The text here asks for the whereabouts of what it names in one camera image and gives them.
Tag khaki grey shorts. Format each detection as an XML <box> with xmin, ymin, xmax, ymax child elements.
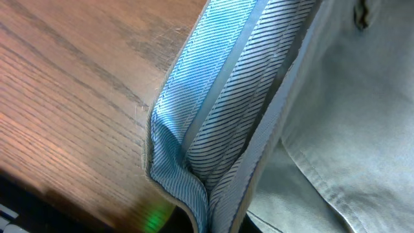
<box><xmin>143</xmin><ymin>0</ymin><xmax>413</xmax><ymax>232</ymax></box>

